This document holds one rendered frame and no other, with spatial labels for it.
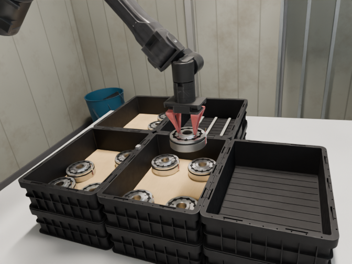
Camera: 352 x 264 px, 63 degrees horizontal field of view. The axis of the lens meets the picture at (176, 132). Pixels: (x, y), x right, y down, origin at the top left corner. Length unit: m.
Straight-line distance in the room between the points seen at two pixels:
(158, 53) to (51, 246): 0.72
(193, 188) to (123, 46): 2.59
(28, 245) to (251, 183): 0.77
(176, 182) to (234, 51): 2.14
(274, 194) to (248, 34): 2.16
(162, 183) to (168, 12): 2.31
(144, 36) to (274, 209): 0.59
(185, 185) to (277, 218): 0.31
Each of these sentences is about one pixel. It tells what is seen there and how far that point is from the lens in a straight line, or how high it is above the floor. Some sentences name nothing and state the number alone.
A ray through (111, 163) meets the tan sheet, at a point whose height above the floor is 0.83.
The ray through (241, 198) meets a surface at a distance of 0.92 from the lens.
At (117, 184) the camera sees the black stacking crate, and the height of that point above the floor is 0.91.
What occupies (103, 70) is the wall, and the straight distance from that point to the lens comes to 3.59.
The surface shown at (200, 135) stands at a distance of 0.81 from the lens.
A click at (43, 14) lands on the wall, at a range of 3.32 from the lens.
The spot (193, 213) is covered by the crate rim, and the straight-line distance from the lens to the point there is 0.72.
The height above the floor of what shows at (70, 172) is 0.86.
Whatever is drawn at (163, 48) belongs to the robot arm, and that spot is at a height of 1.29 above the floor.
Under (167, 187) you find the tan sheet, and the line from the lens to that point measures 0.98.
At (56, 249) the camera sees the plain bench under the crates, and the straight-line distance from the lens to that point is 1.09.
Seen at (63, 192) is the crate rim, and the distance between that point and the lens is 0.92.
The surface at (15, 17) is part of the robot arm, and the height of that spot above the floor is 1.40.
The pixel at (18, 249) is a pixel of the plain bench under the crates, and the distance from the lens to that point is 1.16.
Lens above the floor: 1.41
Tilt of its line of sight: 26 degrees down
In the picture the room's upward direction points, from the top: 6 degrees counter-clockwise
